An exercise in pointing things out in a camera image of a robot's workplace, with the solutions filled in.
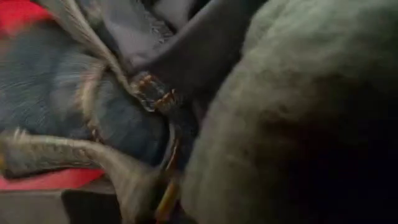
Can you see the red ribbed plastic bin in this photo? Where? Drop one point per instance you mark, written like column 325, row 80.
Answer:
column 18, row 12

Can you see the blue denim jeans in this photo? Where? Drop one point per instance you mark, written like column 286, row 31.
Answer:
column 31, row 87

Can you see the black knit sweater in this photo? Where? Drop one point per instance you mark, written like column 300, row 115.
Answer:
column 295, row 77

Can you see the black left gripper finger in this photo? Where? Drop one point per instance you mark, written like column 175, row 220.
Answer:
column 90, row 208

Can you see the dark navy garment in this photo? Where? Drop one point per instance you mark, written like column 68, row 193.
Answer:
column 202, row 46

